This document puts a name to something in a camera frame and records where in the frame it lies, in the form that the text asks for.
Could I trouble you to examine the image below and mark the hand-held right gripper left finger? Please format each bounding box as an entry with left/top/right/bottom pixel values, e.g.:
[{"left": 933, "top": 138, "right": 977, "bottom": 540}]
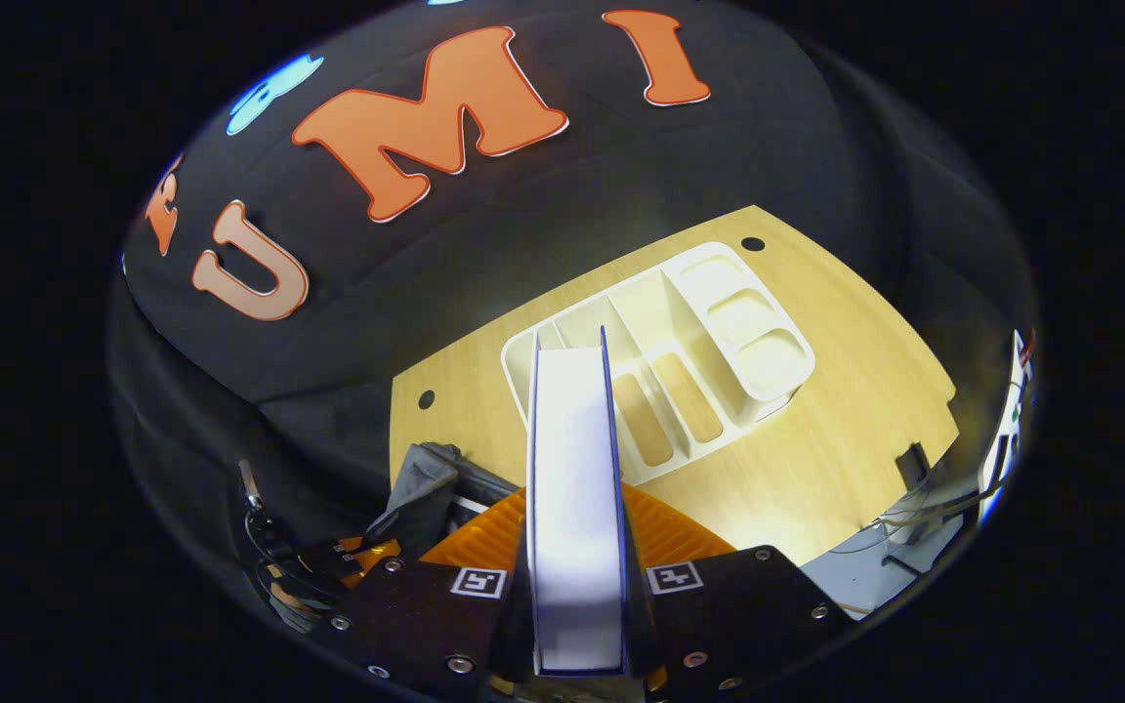
[{"left": 328, "top": 488, "right": 534, "bottom": 699}]

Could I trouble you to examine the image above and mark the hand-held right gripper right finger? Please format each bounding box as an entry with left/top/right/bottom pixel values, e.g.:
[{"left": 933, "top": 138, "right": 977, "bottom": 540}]
[{"left": 621, "top": 483, "right": 861, "bottom": 696}]

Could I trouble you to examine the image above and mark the grey schoolbag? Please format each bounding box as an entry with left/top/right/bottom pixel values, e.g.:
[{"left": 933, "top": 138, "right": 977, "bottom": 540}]
[{"left": 382, "top": 442, "right": 524, "bottom": 558}]

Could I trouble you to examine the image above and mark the blue spine book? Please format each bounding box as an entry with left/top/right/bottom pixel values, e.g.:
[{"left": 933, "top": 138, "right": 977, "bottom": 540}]
[{"left": 523, "top": 327, "right": 634, "bottom": 678}]

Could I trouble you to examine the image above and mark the white bookshelf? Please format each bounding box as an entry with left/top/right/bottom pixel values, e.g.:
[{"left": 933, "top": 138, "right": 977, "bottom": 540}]
[{"left": 502, "top": 241, "right": 817, "bottom": 486}]

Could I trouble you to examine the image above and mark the small black clamp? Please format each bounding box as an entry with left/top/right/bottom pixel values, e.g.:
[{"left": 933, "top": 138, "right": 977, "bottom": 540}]
[{"left": 897, "top": 442, "right": 933, "bottom": 491}]

